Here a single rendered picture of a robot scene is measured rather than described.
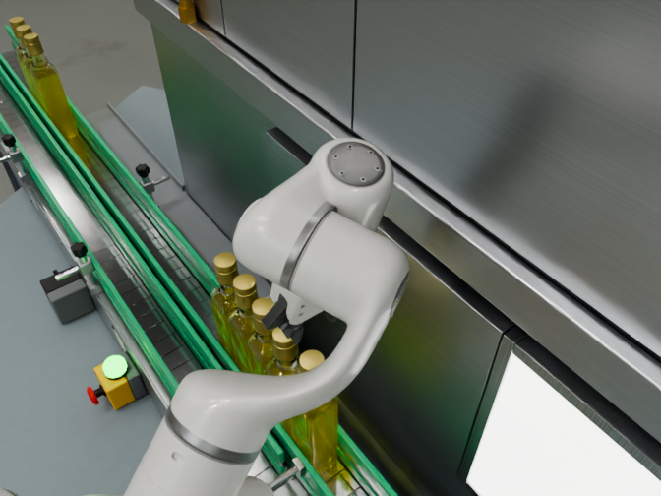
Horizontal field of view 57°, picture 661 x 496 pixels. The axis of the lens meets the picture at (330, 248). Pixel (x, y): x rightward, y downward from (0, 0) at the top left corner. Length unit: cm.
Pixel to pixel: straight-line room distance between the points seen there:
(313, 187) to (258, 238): 7
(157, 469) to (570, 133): 43
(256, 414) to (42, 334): 106
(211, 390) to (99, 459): 80
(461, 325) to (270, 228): 32
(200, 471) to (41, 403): 91
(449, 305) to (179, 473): 36
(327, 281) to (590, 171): 24
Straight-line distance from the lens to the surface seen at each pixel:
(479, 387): 77
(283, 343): 85
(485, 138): 61
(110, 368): 126
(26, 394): 142
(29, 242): 174
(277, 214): 47
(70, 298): 145
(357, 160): 52
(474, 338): 72
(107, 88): 389
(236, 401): 49
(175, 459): 52
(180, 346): 122
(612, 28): 50
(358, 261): 46
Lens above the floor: 184
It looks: 45 degrees down
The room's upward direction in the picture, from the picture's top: straight up
